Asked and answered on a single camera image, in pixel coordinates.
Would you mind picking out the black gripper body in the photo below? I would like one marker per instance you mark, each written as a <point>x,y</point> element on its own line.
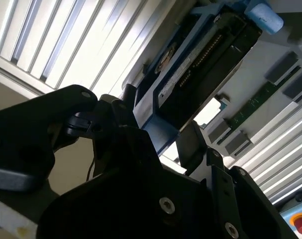
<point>141,211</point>

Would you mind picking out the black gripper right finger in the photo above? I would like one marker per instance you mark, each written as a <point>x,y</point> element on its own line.
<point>220,199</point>

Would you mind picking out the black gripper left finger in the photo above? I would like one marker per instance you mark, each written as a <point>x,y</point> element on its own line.
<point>21,129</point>

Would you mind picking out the hard disk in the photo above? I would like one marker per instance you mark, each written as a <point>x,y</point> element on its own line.
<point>215,62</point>

